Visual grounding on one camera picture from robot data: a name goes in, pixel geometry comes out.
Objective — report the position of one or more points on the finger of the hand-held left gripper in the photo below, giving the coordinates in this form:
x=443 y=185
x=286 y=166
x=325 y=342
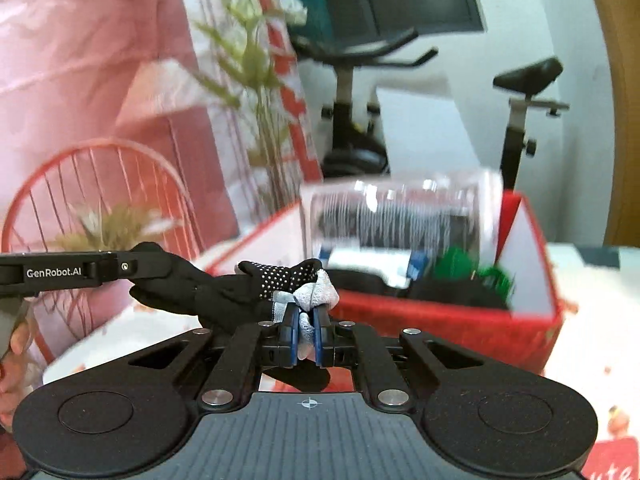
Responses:
x=120 y=266

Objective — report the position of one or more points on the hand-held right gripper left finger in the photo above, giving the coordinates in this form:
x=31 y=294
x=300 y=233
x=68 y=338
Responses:
x=295 y=335

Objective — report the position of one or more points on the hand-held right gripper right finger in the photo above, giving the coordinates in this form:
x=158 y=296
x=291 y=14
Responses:
x=318 y=335

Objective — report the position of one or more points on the black glove with white dots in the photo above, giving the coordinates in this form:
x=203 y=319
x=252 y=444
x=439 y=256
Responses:
x=235 y=290

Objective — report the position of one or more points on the blue and white labelled packet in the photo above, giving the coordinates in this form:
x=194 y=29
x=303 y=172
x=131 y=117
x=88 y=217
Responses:
x=370 y=262

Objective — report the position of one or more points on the red strawberry printed cardboard box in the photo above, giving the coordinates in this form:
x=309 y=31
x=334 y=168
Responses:
x=450 y=325

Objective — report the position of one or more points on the person's left hand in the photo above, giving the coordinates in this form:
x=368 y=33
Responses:
x=17 y=355

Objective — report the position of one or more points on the black cloth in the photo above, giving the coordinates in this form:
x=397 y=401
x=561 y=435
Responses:
x=440 y=292

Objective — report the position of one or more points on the clear plastic pack black comb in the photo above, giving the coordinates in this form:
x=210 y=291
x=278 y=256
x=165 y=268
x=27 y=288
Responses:
x=400 y=210

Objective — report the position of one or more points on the green packet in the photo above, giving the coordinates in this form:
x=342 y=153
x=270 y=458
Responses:
x=470 y=272

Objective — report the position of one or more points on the printed red plant backdrop cloth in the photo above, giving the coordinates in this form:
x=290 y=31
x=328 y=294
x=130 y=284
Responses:
x=100 y=85

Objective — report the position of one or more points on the black exercise bike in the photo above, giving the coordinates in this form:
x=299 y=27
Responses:
x=350 y=130

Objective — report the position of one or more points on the white foam board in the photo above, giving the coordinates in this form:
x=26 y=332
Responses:
x=425 y=125

